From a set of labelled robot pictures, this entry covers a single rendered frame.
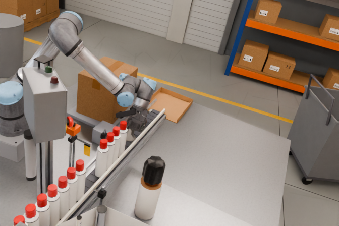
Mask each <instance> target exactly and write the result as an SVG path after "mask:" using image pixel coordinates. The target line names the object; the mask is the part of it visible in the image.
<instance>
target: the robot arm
mask: <svg viewBox="0 0 339 226"><path fill-rule="evenodd" d="M82 29H83V21H82V19H81V17H80V16H79V15H78V14H77V13H75V12H72V11H65V12H63V13H61V14H60V15H59V16H58V17H57V19H56V20H55V21H54V22H53V23H52V24H51V26H50V28H49V30H48V34H49V36H48V37H47V38H46V40H45V41H44V42H43V44H42V45H41V46H40V48H39V49H38V50H37V51H36V53H35V54H34V55H33V57H32V58H31V59H30V61H29V62H28V63H27V65H26V66H25V67H22V68H27V67H34V61H33V60H34V58H36V57H39V56H41V55H45V56H47V57H50V58H52V59H53V60H54V59H55V58H56V57H57V55H58V54H59V53H60V52H62V53H63V54H64V55H65V56H67V57H71V58H72V59H73V60H75V61H76V62H77V63H78V64H79V65H80V66H81V67H82V68H84V69H85V70H86V71H87V72H88V73H89V74H90V75H91V76H93V77H94V78H95V79H96V80H97V81H98V82H99V83H100V84H102V85H103V86H104V87H105V88H106V89H107V90H108V91H109V92H111V93H112V94H113V95H114V96H115V97H116V98H117V102H118V104H119V105H120V106H122V107H129V106H131V104H132V103H133V100H134V94H135V93H137V97H136V99H135V102H134V106H133V108H135V109H133V110H128V111H123V112H122V111H120V112H118V113H116V118H120V119H122V118H123V117H127V116H129V118H128V119H127V121H126V122H127V126H126V128H127V129H128V132H127V138H126V141H135V140H136V137H135V136H134V131H138V132H141V131H144V128H145V125H146V123H147V121H146V118H147V115H148V114H149V112H150V111H147V109H148V106H149V104H150V101H151V98H152V96H153V93H154V91H155V88H156V84H157V83H156V81H154V80H151V79H148V78H146V77H144V78H143V80H140V79H138V78H135V77H133V76H130V75H128V74H124V73H120V75H119V77H117V76H116V75H115V74H114V73H113V72H112V71H111V70H110V69H109V68H108V67H107V66H105V65H104V64H103V63H102V62H101V61H100V60H99V59H98V58H97V57H96V56H95V55H94V54H93V53H92V52H90V51H89V50H88V49H87V48H86V47H85V46H84V45H83V41H82V40H81V39H80V38H79V37H78V35H79V34H80V33H81V31H82ZM22 68H20V69H19V70H18V71H17V72H16V73H15V75H14V76H13V77H12V79H11V80H10V81H7V82H5V83H1V84H0V135H2V136H6V137H16V136H20V135H23V133H24V131H25V130H28V129H29V126H28V123H27V120H26V118H25V115H24V97H23V77H22Z"/></svg>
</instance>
